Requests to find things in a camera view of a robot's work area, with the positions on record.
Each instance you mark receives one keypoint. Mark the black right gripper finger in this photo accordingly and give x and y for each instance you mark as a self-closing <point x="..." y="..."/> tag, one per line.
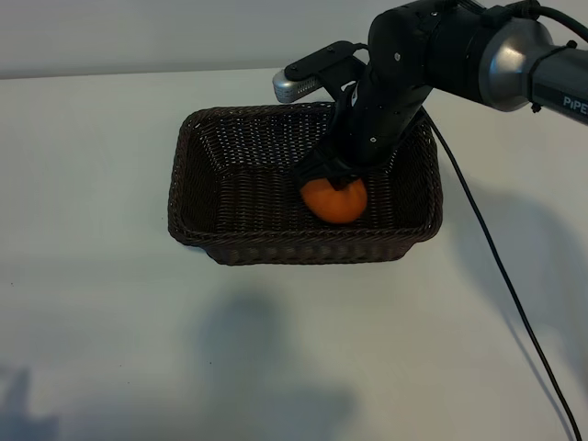
<point x="314" y="170"/>
<point x="347" y="180"/>

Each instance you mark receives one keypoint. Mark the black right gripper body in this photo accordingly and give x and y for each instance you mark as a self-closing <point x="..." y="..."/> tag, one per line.
<point x="376" y="128"/>

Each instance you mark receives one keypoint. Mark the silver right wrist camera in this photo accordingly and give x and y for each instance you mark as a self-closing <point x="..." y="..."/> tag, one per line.
<point x="289" y="89"/>

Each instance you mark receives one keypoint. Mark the orange fruit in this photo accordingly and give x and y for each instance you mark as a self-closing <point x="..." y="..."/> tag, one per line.
<point x="335" y="204"/>

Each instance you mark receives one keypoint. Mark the dark brown wicker basket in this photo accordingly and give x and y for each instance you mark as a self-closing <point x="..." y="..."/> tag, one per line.
<point x="239" y="202"/>

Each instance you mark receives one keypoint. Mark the black and grey right robot arm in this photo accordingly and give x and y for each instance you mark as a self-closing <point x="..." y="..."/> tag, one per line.
<point x="459" y="46"/>

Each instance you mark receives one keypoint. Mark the black right camera mount bracket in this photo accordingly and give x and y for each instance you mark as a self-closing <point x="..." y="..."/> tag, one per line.
<point x="321" y="59"/>

